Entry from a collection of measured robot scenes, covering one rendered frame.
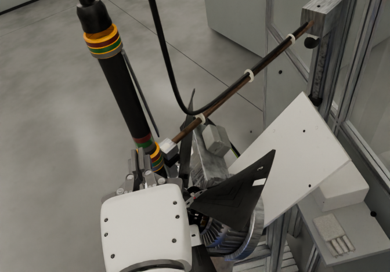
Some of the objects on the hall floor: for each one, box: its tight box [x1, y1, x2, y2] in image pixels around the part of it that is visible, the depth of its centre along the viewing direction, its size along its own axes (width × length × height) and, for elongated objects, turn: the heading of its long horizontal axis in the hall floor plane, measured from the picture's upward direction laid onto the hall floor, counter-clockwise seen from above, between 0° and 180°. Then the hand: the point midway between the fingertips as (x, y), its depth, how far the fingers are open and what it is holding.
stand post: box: [264, 208, 291, 272], centre depth 139 cm, size 4×9×115 cm, turn 19°
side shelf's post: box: [305, 244, 322, 272], centre depth 150 cm, size 4×4×83 cm
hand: (140, 164), depth 44 cm, fingers closed
